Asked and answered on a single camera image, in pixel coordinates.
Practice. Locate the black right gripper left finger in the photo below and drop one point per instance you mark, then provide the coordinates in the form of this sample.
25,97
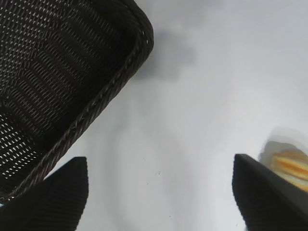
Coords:
55,199

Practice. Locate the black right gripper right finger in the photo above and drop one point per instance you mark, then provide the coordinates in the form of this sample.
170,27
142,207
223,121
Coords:
264,199

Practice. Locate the long striped twisted bread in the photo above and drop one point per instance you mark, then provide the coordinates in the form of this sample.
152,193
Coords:
293,166

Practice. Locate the dark brown woven wicker basket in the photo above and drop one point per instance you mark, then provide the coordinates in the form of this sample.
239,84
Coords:
60,60

